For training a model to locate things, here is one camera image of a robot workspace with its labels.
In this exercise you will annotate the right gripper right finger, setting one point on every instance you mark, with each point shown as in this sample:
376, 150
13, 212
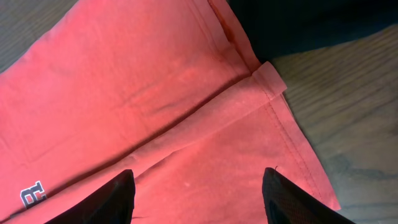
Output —
287, 203

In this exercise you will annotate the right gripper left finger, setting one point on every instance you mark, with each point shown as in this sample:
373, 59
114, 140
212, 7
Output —
112, 203

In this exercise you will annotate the red soccer t-shirt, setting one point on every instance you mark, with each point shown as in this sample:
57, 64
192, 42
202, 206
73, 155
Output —
168, 89

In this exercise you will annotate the black patterned garment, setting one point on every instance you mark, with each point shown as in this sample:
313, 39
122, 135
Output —
277, 28

